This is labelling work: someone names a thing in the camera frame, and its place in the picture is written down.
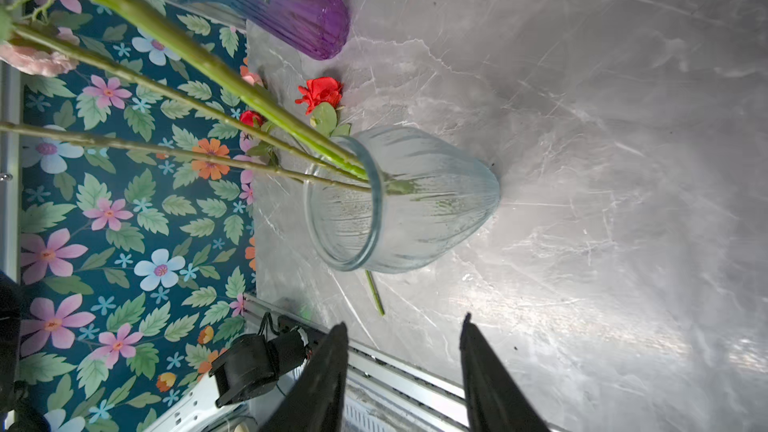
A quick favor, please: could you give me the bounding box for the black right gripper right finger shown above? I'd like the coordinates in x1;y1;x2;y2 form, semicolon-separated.
460;313;549;432

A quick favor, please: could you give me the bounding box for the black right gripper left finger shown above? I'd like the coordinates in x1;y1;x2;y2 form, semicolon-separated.
260;323;349;431

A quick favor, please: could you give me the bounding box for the clear ribbed glass vase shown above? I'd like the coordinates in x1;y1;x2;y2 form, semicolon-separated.
304;126;501;274

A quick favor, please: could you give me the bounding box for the red rose stem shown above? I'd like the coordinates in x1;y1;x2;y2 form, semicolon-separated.
238;110;279;166
295;77;385;316

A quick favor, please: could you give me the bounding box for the cream peach rose stem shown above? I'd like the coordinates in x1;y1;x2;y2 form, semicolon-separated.
1;122;371;193

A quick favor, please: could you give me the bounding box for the white rose stem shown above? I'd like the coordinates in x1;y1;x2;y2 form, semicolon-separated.
14;24;366;182

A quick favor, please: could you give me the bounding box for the white rose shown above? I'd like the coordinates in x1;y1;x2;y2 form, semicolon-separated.
93;0;416;195

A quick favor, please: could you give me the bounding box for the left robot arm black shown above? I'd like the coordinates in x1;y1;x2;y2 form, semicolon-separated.
210;329;306;408

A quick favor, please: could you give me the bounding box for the aluminium back crossbar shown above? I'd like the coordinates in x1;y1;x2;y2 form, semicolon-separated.
0;0;25;283

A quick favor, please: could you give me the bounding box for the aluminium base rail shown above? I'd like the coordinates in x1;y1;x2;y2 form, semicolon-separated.
143;293;571;432

